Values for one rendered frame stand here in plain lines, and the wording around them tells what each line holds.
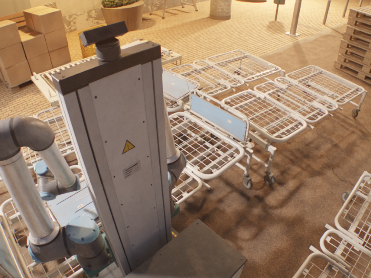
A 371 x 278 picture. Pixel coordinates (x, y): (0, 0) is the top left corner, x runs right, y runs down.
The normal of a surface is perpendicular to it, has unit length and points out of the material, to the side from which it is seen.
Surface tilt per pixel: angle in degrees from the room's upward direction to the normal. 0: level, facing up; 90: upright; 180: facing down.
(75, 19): 90
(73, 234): 5
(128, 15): 101
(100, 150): 90
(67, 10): 90
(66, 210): 4
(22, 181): 82
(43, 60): 90
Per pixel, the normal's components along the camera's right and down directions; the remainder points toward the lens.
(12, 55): 0.78, 0.40
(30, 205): 0.67, 0.34
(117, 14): -0.04, 0.77
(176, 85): -0.07, -0.73
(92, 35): 0.61, 0.03
